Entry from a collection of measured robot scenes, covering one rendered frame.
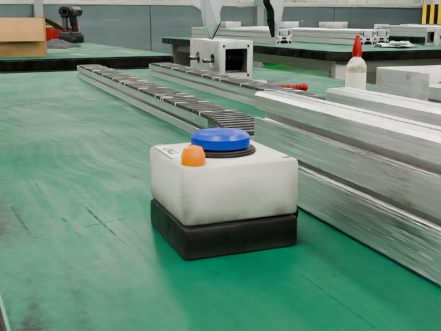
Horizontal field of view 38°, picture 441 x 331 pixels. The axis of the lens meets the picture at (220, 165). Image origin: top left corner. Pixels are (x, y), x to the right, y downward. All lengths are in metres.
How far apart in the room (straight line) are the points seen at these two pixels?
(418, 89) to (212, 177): 0.34
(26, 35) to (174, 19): 9.66
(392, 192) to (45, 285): 0.21
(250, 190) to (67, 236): 0.14
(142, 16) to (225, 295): 11.70
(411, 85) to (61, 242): 0.40
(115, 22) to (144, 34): 0.58
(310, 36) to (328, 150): 3.63
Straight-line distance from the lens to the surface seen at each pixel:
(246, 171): 0.40
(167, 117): 0.93
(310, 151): 0.49
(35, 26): 2.65
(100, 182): 0.60
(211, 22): 0.75
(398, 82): 0.71
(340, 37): 3.83
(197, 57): 1.70
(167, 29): 12.17
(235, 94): 1.19
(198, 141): 0.42
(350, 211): 0.45
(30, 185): 0.61
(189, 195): 0.39
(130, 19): 11.95
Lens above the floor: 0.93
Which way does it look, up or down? 13 degrees down
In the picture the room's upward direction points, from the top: straight up
